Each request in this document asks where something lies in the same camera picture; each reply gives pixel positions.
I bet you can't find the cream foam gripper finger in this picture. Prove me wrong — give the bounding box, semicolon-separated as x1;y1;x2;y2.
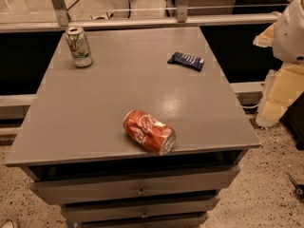
256;63;304;127
253;23;276;48

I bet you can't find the white green 7up can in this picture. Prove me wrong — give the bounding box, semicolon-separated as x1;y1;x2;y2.
66;27;93;67

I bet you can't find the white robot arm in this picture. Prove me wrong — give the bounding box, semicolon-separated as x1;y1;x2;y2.
253;0;304;127

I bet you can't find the blue rxbar wrapper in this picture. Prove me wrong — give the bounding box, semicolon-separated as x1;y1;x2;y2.
167;52;204;72

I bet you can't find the crushed red coca-cola can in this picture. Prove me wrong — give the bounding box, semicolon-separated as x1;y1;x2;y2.
123;110;176;156

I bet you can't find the black tool on floor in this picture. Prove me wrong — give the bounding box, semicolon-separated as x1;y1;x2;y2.
288;174;304;199

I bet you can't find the grey drawer cabinet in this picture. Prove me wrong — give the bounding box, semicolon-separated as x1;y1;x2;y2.
6;28;259;228

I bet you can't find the bottom grey drawer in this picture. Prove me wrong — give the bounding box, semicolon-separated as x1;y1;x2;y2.
81;213;207;228

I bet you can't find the grey drawer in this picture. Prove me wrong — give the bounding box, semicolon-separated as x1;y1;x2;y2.
30;165;240;204
62;196;219;222
81;213;207;228

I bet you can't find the top grey drawer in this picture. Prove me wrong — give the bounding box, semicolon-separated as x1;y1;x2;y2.
30;165;240;204

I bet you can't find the middle grey drawer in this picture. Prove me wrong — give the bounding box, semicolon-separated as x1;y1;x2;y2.
62;196;219;222

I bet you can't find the white shoe tip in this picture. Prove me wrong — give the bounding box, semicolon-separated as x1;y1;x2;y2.
0;219;19;228

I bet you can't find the white cable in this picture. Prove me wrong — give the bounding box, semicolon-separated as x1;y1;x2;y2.
241;102;261;110

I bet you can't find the grey metal railing frame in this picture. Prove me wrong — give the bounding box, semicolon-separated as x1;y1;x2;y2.
0;0;292;33

